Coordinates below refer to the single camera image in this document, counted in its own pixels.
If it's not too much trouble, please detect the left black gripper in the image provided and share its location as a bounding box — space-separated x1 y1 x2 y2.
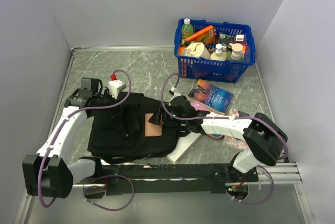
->
93 88 122 117

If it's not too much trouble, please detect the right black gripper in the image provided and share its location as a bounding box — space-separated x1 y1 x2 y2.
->
148 101 188 127

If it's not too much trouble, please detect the brown leather wallet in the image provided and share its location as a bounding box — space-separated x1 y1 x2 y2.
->
144 113 163 138

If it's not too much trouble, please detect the black student backpack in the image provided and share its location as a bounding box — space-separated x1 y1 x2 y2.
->
87 93 181 164

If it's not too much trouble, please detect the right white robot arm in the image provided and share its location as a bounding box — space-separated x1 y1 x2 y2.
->
158 95 288 181

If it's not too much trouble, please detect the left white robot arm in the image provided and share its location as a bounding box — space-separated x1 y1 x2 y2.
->
22 76 126 198

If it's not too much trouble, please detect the beige crumpled paper bag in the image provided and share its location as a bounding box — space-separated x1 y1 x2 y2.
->
180 42 210 59

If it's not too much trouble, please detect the white square notebook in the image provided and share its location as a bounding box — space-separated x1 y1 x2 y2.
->
166 132 202 164

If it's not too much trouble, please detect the pink cartoon pencil case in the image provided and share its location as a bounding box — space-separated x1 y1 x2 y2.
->
191 102 223 139

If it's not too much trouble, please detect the blue sunset cover book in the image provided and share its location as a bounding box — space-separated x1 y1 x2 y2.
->
187 79 233 115

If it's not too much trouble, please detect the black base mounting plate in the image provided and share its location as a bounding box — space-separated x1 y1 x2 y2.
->
79 163 259 196

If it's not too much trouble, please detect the blue plastic shopping basket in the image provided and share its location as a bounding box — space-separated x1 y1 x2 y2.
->
174 18 256 83

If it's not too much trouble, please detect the floral cover book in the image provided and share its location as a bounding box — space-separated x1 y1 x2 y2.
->
222 108 250 152

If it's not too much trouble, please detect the white pump lotion bottle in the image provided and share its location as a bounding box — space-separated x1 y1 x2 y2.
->
210 43 227 61

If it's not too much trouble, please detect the green drink bottle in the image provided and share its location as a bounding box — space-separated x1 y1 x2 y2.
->
181 18 194 39

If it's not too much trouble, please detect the orange snack box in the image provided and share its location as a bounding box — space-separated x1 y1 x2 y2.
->
184 25 216 45

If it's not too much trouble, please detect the dark green packet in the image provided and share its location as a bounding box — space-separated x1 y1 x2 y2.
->
217 32 234 52

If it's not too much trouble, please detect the beige cap pump bottle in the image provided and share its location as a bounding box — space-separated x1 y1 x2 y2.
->
227 43 244 62

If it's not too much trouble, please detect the small white red box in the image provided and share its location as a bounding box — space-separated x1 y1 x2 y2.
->
234 34 245 43

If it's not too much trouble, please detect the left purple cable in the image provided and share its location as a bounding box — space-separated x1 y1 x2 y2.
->
37 69 135 211

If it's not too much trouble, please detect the purple cable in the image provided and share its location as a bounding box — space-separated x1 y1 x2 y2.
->
160 72 291 205
37 69 135 211

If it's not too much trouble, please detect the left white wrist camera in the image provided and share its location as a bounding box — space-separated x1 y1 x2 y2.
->
107 74 127 99

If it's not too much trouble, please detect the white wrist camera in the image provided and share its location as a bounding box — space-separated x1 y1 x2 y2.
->
107 74 127 99
169 87 182 102

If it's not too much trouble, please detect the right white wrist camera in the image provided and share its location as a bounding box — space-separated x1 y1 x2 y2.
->
169 87 182 102

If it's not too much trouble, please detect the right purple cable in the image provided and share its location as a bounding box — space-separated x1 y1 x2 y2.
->
160 72 291 205

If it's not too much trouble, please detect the aluminium rail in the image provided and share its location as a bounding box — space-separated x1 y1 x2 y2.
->
77 163 301 188

